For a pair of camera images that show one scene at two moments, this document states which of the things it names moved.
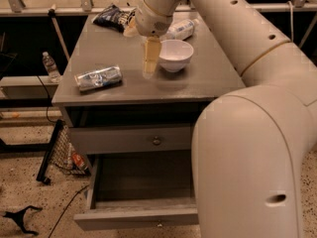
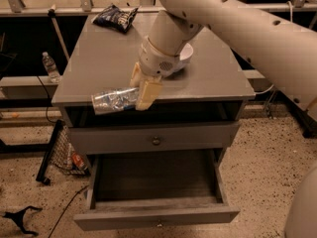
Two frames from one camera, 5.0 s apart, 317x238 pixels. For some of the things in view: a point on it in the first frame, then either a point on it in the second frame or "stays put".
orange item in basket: (79, 160) stays put
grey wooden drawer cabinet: (113, 109) stays put
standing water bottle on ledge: (51, 67) stays put
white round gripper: (150, 23) → (154, 60)
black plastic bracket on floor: (19, 217) stays put
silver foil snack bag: (98, 78) → (114, 100)
